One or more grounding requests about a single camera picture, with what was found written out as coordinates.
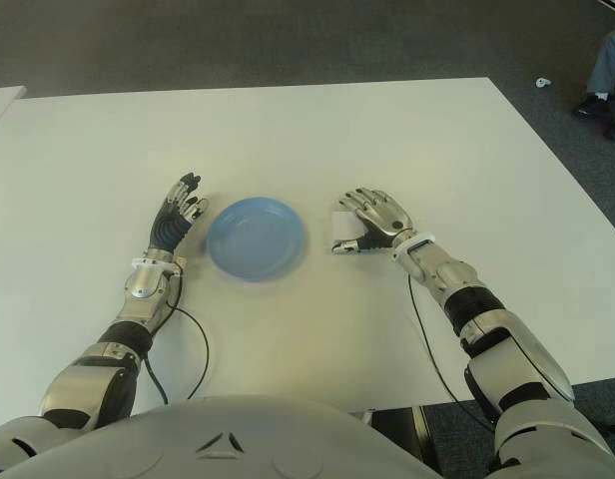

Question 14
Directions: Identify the blue plastic plate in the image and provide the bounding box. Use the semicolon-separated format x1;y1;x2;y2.
206;197;308;284

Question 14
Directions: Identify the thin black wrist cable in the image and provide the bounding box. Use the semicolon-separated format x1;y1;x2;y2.
166;305;211;400
406;272;498;435

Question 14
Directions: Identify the grey robot torso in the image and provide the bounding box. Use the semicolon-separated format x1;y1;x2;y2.
2;393;441;479

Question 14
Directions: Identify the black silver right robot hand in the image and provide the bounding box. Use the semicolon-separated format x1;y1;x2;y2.
329;187;416;255

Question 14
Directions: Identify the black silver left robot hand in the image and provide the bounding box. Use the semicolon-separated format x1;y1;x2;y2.
147;172;210;254

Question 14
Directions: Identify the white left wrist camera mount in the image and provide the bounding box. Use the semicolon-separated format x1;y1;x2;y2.
130;255;184;276

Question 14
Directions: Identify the thick dark left arm cable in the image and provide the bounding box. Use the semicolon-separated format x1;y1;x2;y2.
143;356;170;404

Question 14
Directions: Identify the black shoe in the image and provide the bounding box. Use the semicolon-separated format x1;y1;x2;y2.
574;94;613;119

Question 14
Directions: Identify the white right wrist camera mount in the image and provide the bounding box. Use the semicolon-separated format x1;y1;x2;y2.
390;233;436;264

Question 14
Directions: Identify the white side table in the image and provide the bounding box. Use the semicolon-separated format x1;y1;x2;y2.
0;84;28;132

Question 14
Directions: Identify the thin black left wrist cable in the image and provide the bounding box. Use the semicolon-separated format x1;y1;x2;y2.
166;305;211;400

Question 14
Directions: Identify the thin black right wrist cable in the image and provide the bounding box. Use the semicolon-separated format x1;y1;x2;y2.
406;272;498;435

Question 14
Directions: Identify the white charger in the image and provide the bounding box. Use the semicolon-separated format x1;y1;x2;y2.
330;209;369;246

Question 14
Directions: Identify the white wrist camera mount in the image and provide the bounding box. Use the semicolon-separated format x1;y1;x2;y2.
390;233;436;264
130;255;184;276

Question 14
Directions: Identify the dark metal table leg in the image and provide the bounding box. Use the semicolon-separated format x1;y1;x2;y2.
351;406;443;479

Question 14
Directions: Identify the person's leg in jeans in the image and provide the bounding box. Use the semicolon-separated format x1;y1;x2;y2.
585;28;615;96

